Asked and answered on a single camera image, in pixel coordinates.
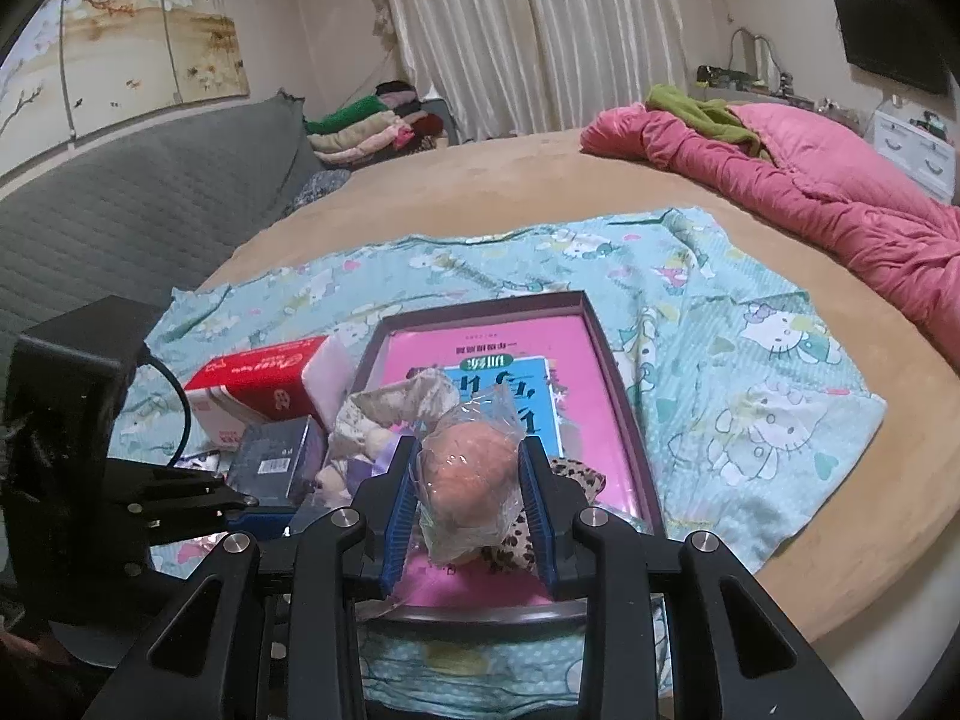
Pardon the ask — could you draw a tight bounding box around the pink quilt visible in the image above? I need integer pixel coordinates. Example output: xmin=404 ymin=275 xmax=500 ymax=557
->
xmin=580 ymin=101 xmax=960 ymax=368

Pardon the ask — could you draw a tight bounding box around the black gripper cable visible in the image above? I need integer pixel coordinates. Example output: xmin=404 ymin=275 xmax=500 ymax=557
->
xmin=135 ymin=349 xmax=193 ymax=475

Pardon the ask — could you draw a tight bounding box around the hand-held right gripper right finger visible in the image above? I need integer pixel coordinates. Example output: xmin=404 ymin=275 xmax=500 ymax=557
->
xmin=516 ymin=436 xmax=863 ymax=720

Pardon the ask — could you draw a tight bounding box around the vanity mirror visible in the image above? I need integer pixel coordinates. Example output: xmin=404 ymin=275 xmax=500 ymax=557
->
xmin=731 ymin=28 xmax=785 ymax=87

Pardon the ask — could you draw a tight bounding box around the dark blue box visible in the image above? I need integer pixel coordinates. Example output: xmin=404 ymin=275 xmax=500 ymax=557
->
xmin=225 ymin=415 xmax=328 ymax=508

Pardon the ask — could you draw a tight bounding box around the white drawer cabinet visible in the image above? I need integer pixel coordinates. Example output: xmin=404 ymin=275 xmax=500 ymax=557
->
xmin=870 ymin=97 xmax=959 ymax=203

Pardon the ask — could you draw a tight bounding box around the pink tray box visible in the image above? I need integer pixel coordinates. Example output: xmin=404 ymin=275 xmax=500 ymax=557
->
xmin=349 ymin=289 xmax=667 ymax=627

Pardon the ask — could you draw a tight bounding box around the white lace scrunchie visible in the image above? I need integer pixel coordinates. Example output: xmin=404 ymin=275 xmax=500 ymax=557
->
xmin=328 ymin=370 xmax=460 ymax=466

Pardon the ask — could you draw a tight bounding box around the dark floral pillow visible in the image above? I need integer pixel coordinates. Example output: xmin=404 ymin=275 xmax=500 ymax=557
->
xmin=289 ymin=167 xmax=352 ymax=212

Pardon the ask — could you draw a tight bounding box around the white curtain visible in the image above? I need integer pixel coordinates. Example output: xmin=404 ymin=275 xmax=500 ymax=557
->
xmin=373 ymin=0 xmax=695 ymax=143

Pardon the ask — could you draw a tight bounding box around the grey quilted headboard cover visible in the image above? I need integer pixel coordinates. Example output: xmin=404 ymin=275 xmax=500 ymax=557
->
xmin=0 ymin=94 xmax=353 ymax=391

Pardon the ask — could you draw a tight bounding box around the stack of folded clothes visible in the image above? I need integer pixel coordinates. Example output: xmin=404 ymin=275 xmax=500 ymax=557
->
xmin=304 ymin=80 xmax=451 ymax=166

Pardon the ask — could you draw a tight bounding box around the leopard print scrunchie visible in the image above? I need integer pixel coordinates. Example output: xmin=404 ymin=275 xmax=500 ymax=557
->
xmin=480 ymin=456 xmax=607 ymax=575

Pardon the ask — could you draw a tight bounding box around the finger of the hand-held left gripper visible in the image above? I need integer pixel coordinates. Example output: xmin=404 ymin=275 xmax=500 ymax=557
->
xmin=109 ymin=460 xmax=301 ymax=550

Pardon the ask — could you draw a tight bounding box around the cartoon cat printed blanket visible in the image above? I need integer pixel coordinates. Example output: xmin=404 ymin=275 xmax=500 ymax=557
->
xmin=124 ymin=206 xmax=890 ymax=720

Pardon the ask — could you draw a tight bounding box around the red tissue box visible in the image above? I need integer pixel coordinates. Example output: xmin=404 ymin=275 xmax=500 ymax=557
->
xmin=184 ymin=335 xmax=353 ymax=451

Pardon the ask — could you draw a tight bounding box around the green cloth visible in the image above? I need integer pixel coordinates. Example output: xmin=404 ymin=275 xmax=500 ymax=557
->
xmin=646 ymin=84 xmax=773 ymax=160

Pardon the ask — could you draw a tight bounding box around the cluttered vanity table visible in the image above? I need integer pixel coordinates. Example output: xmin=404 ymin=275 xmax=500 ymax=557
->
xmin=696 ymin=64 xmax=818 ymax=110

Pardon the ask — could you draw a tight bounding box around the floral wall painting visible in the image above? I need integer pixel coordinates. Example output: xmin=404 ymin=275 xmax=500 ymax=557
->
xmin=0 ymin=0 xmax=252 ymax=158

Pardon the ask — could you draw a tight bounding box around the tan round bed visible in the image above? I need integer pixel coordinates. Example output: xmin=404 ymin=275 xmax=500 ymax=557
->
xmin=195 ymin=124 xmax=960 ymax=646

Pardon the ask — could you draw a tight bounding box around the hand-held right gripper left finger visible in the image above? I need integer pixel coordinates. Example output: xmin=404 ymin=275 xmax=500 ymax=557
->
xmin=82 ymin=435 xmax=421 ymax=720

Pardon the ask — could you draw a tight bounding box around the black wall television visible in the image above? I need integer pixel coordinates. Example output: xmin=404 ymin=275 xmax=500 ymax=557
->
xmin=832 ymin=0 xmax=952 ymax=97

